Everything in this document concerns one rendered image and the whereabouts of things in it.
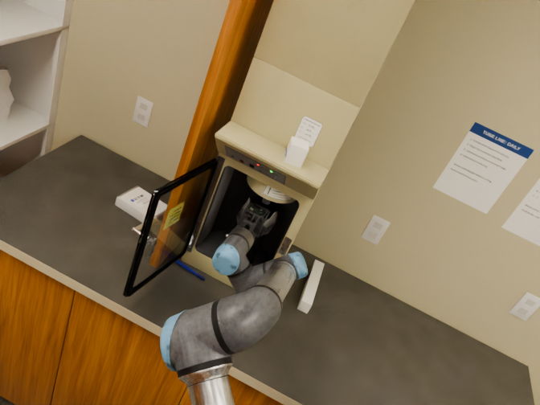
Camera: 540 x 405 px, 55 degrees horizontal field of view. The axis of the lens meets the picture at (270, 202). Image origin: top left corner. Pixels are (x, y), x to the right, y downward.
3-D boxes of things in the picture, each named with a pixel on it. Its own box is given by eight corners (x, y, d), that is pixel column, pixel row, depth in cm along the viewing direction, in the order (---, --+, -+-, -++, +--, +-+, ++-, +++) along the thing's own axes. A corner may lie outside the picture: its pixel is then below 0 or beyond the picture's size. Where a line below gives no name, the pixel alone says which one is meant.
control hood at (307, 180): (219, 148, 156) (230, 120, 150) (316, 197, 153) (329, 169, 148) (203, 162, 146) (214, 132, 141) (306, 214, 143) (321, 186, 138)
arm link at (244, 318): (261, 292, 100) (298, 240, 148) (210, 308, 103) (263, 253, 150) (282, 346, 101) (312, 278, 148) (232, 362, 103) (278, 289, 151)
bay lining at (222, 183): (221, 214, 197) (251, 137, 178) (281, 246, 195) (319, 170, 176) (194, 247, 176) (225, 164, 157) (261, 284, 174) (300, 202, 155)
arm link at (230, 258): (218, 281, 144) (204, 255, 141) (232, 259, 153) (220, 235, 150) (242, 276, 140) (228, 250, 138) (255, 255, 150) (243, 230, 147)
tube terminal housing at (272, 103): (208, 225, 201) (279, 39, 161) (282, 263, 199) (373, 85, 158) (179, 259, 180) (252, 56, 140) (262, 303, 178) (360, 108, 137)
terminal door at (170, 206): (185, 254, 176) (219, 157, 155) (123, 299, 151) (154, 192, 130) (182, 252, 176) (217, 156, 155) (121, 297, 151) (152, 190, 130)
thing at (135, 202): (135, 193, 201) (137, 185, 199) (167, 214, 198) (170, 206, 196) (114, 204, 191) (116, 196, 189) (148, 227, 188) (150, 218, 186)
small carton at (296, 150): (284, 153, 145) (292, 136, 142) (300, 159, 146) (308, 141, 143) (283, 162, 141) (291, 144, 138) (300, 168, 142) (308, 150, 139)
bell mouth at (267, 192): (257, 164, 176) (262, 150, 173) (303, 187, 174) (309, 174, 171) (239, 185, 161) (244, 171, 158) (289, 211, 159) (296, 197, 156)
